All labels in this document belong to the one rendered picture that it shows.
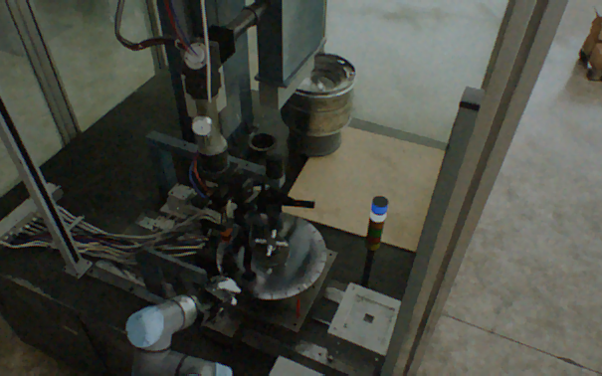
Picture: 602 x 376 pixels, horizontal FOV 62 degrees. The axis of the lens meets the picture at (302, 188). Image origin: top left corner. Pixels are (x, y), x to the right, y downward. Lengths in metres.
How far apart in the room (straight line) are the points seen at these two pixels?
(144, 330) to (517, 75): 0.86
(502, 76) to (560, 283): 2.44
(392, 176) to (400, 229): 0.29
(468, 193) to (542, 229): 2.51
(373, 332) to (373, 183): 0.76
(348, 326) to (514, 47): 1.04
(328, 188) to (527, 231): 1.48
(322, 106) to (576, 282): 1.72
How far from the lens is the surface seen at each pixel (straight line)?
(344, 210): 1.90
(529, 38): 0.55
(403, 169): 2.11
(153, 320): 1.12
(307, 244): 1.53
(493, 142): 0.62
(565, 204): 3.39
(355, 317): 1.45
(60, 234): 1.71
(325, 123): 1.96
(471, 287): 2.74
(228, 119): 1.45
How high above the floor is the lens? 2.14
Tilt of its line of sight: 45 degrees down
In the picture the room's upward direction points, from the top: 2 degrees clockwise
